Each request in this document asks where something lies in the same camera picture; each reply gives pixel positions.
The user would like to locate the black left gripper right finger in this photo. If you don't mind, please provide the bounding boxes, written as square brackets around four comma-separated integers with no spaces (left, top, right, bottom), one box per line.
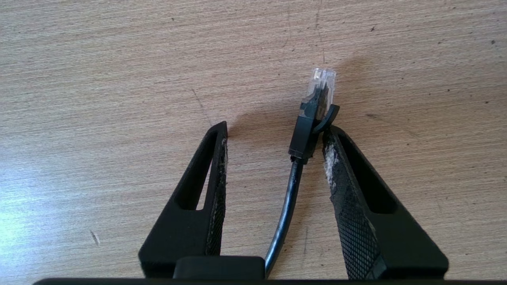
[323,125,449,280]

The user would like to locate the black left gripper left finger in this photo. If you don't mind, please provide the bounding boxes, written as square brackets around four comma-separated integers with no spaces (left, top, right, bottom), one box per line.
[139,121,229,279]

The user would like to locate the black network cable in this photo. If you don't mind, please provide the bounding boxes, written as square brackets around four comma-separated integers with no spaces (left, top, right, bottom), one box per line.
[263,68,340,277]

